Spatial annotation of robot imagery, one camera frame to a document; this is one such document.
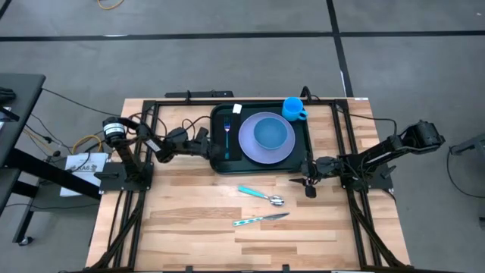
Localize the grey metal stand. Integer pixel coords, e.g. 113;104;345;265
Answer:
452;131;485;156

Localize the dark green plastic tray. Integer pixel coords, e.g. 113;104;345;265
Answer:
209;101;314;175

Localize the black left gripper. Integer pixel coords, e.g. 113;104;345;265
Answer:
157;126;213;165

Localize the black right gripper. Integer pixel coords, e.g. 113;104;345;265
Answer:
289;155;344;199

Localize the yellow cable loop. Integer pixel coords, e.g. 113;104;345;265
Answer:
70;134;104;155

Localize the cyan mug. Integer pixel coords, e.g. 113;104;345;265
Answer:
281;96;309;122

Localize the spoon with teal handle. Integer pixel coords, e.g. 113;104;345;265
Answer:
237;185;285;207

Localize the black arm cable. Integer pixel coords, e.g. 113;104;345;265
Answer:
335;105;399;137

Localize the black floor cable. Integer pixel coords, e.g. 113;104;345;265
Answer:
41;87;122;118
446;147;485;199

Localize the blue bowl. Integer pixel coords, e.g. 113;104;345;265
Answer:
252;117;289;151

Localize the black power strip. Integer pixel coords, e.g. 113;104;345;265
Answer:
164;89;235;99

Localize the black side table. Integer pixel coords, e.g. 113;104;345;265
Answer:
0;74;103;246

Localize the white paper sheet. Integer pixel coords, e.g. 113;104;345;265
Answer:
59;152;109;198

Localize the lavender plate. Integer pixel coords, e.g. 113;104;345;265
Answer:
237;111;296;165

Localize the yellow extension cable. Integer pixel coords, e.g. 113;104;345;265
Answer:
97;0;125;11

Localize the knife with patterned handle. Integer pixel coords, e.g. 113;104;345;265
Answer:
232;212;291;228

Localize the iridescent fork with blue handle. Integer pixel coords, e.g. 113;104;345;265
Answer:
223;116;232;160

